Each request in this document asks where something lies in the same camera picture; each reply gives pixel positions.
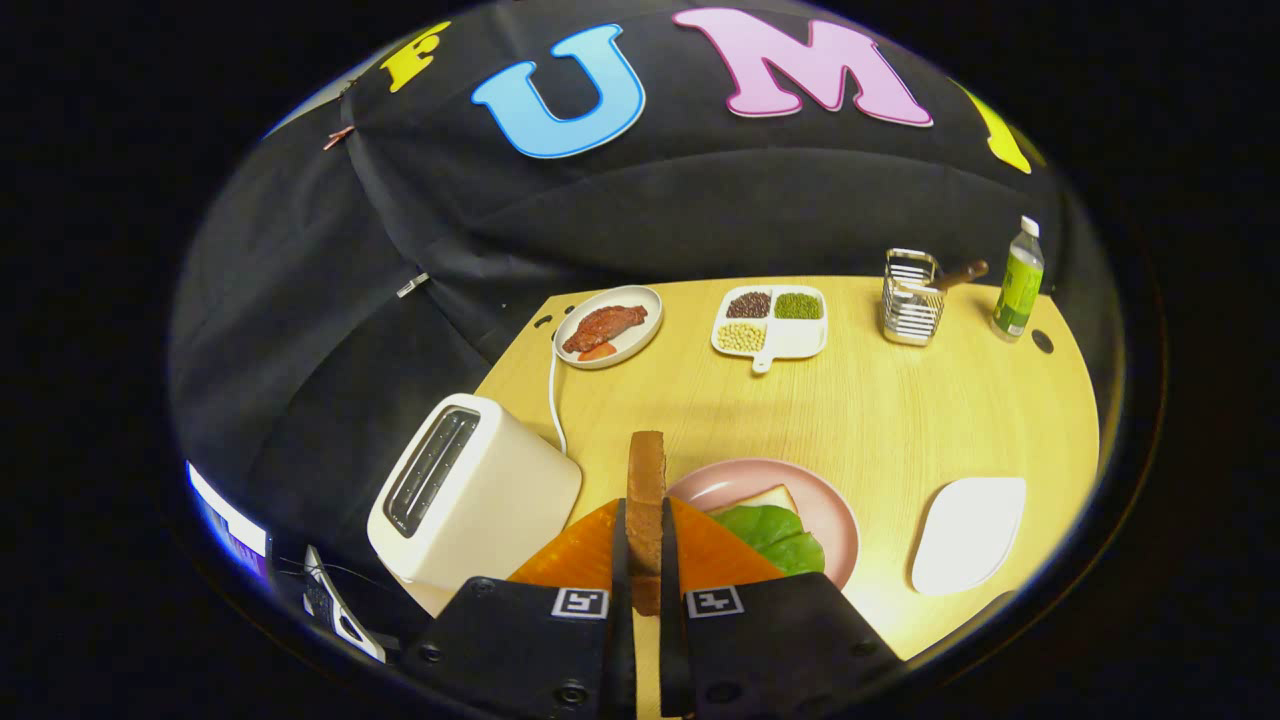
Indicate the white divided tray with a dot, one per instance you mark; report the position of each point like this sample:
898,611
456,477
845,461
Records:
795,338

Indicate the metal utensil holder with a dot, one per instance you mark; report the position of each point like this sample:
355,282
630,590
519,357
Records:
910,310

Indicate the red meat slice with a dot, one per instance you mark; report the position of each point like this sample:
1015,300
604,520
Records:
605,325

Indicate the white device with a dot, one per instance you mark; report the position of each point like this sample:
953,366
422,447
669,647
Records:
340,610

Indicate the bright screen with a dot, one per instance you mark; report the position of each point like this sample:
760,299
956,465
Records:
225,520

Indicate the white square plate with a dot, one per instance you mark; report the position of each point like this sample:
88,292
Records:
970,535

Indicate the green beans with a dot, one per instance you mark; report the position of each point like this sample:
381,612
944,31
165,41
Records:
798,306

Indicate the toasted bread slice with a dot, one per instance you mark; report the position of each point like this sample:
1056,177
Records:
646,500

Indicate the white toaster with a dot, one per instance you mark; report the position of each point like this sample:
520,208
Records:
490,500

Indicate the white bread slice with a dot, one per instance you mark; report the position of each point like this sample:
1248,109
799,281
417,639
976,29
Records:
765,497

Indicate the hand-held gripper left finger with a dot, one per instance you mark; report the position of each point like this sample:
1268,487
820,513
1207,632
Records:
520,650

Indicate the yellow soybeans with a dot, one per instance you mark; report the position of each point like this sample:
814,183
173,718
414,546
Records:
741,337

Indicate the pink round plate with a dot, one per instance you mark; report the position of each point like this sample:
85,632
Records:
740,475

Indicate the dark red beans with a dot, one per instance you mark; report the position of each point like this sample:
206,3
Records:
748,305

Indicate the black backdrop cloth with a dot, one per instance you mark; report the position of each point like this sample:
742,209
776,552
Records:
650,210

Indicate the green lettuce leaf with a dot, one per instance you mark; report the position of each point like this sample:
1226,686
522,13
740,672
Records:
775,540

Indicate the orange carrot slice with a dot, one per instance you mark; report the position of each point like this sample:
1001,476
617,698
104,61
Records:
597,351

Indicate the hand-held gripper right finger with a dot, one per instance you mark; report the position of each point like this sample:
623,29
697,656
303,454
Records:
780,650

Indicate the green label bottle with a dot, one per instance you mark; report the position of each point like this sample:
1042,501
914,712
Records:
1018,290

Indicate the round grey plate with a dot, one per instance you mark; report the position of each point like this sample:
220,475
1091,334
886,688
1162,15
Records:
640,340

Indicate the orange clip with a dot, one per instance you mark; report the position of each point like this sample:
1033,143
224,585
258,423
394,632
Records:
338,137

